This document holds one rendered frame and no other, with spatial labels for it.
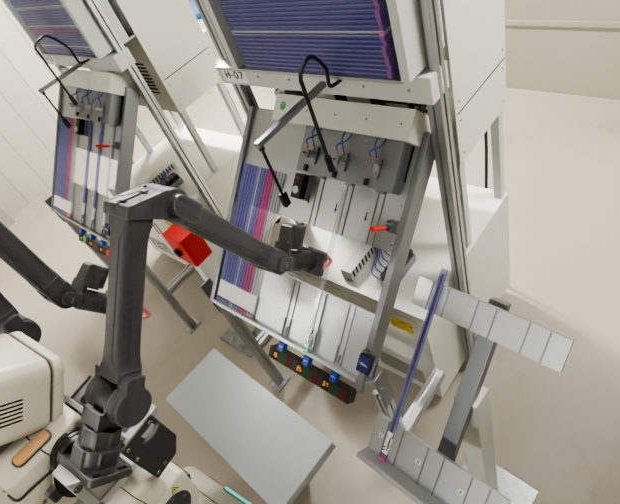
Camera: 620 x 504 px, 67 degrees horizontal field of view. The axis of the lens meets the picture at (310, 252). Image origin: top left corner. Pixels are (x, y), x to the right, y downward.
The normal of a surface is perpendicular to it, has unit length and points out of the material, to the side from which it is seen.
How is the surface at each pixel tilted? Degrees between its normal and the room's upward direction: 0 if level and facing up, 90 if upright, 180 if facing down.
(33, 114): 90
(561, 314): 0
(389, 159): 43
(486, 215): 0
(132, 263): 88
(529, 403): 0
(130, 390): 91
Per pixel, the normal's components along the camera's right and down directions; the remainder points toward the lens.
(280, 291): -0.63, -0.01
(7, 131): 0.70, 0.33
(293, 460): -0.30, -0.66
